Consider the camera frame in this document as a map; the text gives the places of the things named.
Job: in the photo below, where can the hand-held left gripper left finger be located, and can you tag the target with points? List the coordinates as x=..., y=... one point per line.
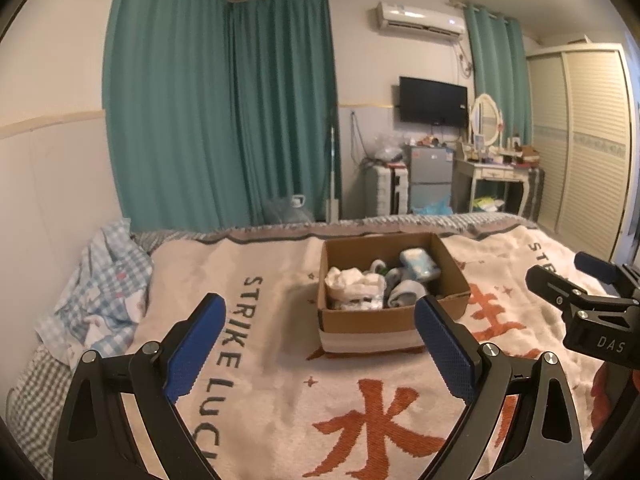
x=195, y=345

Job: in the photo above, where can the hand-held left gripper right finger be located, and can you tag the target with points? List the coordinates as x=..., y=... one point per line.
x=445, y=345

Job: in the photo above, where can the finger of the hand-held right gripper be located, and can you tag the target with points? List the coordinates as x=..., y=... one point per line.
x=550, y=282
x=595, y=266

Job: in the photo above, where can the grey sock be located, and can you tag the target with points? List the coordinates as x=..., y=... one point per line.
x=405, y=292

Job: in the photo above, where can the cardboard box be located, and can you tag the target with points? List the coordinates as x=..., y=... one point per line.
x=370, y=322

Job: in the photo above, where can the blue white tissue pack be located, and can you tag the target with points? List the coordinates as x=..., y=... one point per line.
x=420, y=262

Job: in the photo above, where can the white sock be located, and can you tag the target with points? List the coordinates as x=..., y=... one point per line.
x=355, y=282

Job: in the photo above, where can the dark suitcase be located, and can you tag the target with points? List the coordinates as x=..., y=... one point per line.
x=536, y=195

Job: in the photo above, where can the printed cream blanket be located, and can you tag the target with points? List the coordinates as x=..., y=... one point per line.
x=280, y=310

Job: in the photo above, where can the green yellow packet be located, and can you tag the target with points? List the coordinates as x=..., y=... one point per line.
x=487, y=204

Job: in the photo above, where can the blue plaid quilt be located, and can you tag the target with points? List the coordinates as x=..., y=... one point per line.
x=100, y=285

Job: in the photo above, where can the cream louvered wardrobe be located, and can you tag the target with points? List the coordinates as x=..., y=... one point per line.
x=585, y=150

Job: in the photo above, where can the white dressing table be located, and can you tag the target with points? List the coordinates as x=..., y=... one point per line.
x=492, y=172

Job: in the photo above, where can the blue plastic bag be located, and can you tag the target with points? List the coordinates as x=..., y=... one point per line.
x=432, y=207

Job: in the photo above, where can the clear water bottle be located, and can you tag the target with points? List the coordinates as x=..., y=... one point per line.
x=287, y=210

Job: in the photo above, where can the small grey fridge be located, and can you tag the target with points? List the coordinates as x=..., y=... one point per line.
x=429, y=170

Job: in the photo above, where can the white drawer cabinet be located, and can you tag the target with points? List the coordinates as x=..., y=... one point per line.
x=385, y=190

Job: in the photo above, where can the grey checkered bedsheet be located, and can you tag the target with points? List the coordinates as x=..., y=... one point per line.
x=35, y=390

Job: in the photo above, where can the oval white mirror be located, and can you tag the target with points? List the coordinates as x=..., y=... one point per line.
x=486, y=120

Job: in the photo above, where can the clear plastic bag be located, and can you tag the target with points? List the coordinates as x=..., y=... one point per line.
x=387, y=147

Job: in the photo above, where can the black television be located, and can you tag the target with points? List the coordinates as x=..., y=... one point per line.
x=432, y=101

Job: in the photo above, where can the teal curtain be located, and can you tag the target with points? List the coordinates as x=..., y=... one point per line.
x=285, y=110
x=497, y=70
x=165, y=100

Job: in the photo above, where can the white air conditioner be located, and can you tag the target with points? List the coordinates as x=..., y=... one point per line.
x=417, y=17

